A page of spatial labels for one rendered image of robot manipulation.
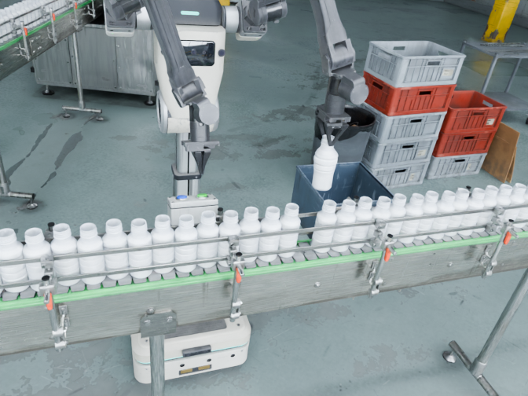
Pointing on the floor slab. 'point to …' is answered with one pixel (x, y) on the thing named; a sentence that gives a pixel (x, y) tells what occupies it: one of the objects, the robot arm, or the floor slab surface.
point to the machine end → (101, 62)
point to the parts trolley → (493, 67)
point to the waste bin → (357, 144)
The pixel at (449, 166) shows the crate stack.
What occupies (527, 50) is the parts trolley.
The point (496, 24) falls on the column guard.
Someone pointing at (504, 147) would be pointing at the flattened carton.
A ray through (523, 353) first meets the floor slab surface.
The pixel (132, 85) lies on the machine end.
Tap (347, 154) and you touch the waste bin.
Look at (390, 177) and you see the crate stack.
